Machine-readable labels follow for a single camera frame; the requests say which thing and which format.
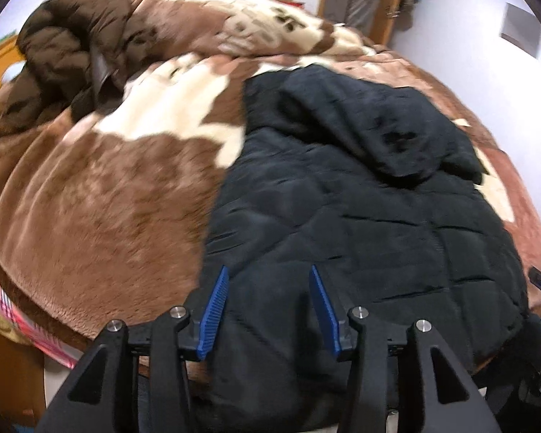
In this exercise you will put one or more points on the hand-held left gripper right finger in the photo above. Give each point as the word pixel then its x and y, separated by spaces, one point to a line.
pixel 324 311

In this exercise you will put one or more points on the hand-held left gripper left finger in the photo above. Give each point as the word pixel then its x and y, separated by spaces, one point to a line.
pixel 214 311

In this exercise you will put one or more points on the black puffer jacket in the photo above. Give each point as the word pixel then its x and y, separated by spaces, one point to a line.
pixel 365 234

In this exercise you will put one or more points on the person's right leg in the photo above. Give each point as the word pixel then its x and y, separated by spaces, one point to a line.
pixel 505 410

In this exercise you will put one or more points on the brown printed fleece blanket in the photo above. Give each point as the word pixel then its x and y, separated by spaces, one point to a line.
pixel 94 212

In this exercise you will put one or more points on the pink plaid bedsheet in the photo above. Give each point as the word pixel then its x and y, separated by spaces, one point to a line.
pixel 22 324

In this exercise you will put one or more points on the brown puffer jacket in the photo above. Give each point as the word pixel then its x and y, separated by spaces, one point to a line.
pixel 58 40

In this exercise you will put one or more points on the hanging bags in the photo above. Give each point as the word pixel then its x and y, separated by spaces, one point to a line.
pixel 408 0

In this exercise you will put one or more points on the wooden bed frame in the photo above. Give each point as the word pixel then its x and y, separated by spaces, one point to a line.
pixel 4 379

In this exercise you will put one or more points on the grey wall panel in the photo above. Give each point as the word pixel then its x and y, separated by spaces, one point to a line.
pixel 520 29

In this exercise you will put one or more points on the wooden door frame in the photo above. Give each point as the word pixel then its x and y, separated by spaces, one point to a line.
pixel 392 13

